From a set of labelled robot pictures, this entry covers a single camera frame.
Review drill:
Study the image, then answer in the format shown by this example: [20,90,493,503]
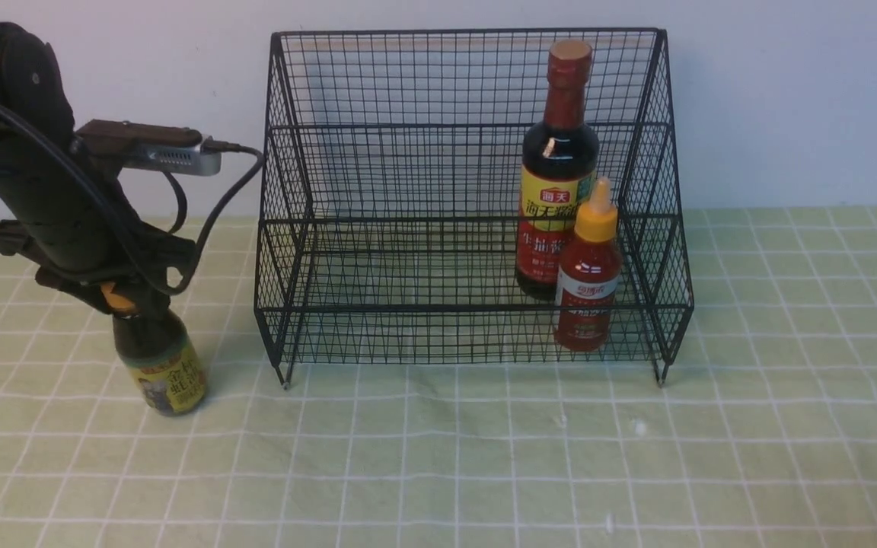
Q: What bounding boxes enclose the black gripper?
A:
[0,219,197,314]

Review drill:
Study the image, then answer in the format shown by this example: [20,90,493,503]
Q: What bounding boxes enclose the dark oyster sauce bottle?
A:
[101,282,208,416]

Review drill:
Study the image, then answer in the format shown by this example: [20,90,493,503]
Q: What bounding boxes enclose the tall soy sauce bottle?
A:
[515,39,600,301]

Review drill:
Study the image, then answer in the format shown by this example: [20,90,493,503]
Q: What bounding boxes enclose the red ketchup squeeze bottle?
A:
[553,176,623,352]

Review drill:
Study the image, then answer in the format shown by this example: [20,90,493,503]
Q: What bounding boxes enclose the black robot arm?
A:
[0,22,196,317]

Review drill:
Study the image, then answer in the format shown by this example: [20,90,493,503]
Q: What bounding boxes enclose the green checkered tablecloth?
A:
[0,207,877,547]

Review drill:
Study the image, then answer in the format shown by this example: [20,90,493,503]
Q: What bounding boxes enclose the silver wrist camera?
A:
[75,120,222,177]

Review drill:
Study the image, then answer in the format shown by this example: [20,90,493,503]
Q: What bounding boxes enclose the black camera cable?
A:
[0,80,265,296]

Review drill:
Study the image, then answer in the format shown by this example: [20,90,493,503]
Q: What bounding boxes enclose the black wire mesh rack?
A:
[254,27,695,389]

